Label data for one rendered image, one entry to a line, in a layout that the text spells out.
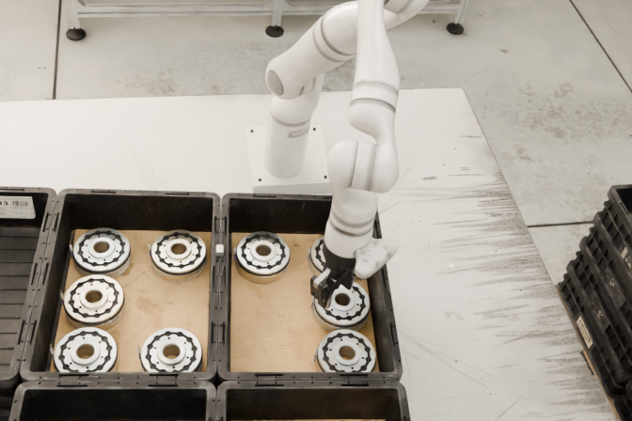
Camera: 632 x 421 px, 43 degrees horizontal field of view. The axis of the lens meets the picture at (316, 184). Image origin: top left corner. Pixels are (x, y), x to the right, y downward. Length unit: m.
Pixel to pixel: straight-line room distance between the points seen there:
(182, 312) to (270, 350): 0.18
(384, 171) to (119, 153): 0.93
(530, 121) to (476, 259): 1.60
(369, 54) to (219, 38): 2.27
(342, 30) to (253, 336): 0.56
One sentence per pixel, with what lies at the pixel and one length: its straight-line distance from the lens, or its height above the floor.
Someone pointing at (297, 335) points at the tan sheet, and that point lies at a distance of 1.45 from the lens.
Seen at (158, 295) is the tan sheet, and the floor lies 0.83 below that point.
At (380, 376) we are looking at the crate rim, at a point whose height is 0.93.
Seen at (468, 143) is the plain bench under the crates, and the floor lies 0.70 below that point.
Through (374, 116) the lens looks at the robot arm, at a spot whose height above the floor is 1.29.
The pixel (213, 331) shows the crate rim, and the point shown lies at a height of 0.93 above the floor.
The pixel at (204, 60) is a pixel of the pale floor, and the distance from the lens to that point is 3.32.
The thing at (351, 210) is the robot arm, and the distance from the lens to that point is 1.19.
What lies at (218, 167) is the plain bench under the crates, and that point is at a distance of 1.89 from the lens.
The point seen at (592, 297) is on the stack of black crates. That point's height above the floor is 0.29.
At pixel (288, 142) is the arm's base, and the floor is 0.86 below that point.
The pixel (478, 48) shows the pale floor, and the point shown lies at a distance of 3.65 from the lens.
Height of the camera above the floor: 2.05
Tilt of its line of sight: 46 degrees down
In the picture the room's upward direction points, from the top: 9 degrees clockwise
